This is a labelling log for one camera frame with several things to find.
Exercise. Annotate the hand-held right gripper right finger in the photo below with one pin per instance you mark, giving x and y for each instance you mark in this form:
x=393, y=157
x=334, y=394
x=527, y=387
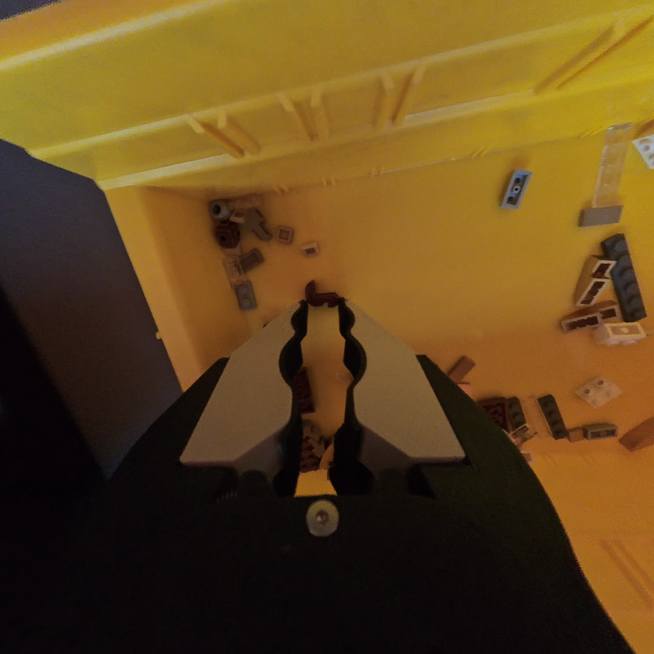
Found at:
x=403, y=409

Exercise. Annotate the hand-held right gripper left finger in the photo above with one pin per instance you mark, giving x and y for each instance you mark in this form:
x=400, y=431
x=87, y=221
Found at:
x=239, y=409

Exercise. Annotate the dark red curved toy brick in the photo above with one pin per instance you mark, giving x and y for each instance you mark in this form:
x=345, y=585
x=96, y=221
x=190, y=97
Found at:
x=319, y=297

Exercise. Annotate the yellow plastic storage bin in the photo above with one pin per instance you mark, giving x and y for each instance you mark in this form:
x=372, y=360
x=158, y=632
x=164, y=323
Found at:
x=409, y=256

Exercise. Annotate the pile of toy building bricks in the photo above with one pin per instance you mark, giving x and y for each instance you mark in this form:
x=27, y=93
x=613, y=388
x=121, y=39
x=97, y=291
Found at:
x=618, y=285

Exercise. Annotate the grey desk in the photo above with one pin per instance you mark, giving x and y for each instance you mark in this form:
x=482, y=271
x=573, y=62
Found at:
x=66, y=281

